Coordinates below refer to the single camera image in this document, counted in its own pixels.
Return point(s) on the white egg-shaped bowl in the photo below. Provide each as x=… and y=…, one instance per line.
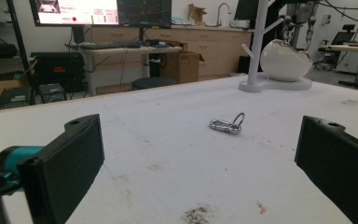
x=284, y=60

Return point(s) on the black office chair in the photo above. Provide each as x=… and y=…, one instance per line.
x=338, y=46

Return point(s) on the black electronic box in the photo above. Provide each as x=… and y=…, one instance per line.
x=14, y=98

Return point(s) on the light wooden desk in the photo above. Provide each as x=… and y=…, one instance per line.
x=127, y=62

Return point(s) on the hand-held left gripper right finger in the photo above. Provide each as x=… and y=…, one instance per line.
x=338, y=165

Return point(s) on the black keyboard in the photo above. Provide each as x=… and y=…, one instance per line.
x=110, y=46

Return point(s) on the metal faucet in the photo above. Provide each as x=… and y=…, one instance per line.
x=222, y=12

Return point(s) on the large monitor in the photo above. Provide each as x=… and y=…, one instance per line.
x=104, y=12

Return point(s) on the wooden cabinet counter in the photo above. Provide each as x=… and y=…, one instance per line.
x=211, y=46

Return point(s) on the black equipment case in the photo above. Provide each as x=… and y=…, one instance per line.
x=57, y=70

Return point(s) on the white jewelry tree stand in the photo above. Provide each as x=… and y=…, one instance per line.
x=259, y=59

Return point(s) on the black metal stand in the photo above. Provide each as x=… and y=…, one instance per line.
x=20, y=49

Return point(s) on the round black stool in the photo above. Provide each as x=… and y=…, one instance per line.
x=154, y=82

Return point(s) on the small open cardboard box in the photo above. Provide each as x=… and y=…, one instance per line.
x=196, y=14

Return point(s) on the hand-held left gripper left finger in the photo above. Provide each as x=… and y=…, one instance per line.
x=62, y=168

